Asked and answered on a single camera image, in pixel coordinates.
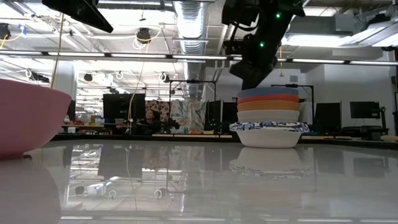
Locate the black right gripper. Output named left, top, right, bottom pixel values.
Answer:
left=229, top=30, right=281, bottom=91

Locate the blue plastic bowl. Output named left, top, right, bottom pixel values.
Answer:
left=236, top=86, right=299, bottom=100

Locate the red plastic bowl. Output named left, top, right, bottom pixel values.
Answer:
left=237, top=93, right=300, bottom=105

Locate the orange plastic bowl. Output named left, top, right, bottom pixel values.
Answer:
left=236, top=100, right=300, bottom=113

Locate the cream white bowl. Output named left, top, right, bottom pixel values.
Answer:
left=236, top=109, right=301, bottom=124

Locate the blue patterned paper bowl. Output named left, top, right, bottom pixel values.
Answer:
left=229, top=124, right=310, bottom=149
left=229, top=121, right=309, bottom=127

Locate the pink plastic bowl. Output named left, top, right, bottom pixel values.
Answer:
left=0, top=78, right=72, bottom=160

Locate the black panel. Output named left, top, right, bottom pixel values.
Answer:
left=205, top=100, right=222, bottom=131
left=221, top=101, right=239, bottom=125
left=313, top=101, right=342, bottom=134

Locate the ceiling strip light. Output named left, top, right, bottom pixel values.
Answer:
left=0, top=50, right=398, bottom=67

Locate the marbled blue cloth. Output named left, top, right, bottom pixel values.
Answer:
left=170, top=99, right=206, bottom=134

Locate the black ceiling device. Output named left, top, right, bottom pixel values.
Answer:
left=0, top=23, right=12, bottom=40

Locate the brown floral cloth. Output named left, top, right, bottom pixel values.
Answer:
left=145, top=99, right=170, bottom=124

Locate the black monitor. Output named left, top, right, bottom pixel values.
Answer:
left=349, top=101, right=381, bottom=119
left=102, top=93, right=146, bottom=124

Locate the cluttered work table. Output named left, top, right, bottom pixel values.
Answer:
left=60, top=114, right=113, bottom=134

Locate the person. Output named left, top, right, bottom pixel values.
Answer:
left=136, top=108, right=162, bottom=134

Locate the black desk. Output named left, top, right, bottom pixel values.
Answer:
left=341, top=125, right=390, bottom=141

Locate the black monitor pole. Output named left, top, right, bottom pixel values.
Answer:
left=379, top=105, right=388, bottom=131

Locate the black metal frame stand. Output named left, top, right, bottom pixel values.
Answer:
left=169, top=79, right=218, bottom=135
left=270, top=83, right=315, bottom=125

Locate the black ceiling camera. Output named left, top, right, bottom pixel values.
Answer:
left=136, top=27, right=152, bottom=44

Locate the silver ventilation duct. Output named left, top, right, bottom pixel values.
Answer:
left=173, top=0, right=210, bottom=97

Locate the grey rectangular air duct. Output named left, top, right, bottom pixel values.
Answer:
left=290, top=14, right=355, bottom=35

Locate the thin yellow cable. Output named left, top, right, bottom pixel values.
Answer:
left=126, top=42, right=149, bottom=133

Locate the black table frame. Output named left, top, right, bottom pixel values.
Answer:
left=49, top=133, right=398, bottom=151

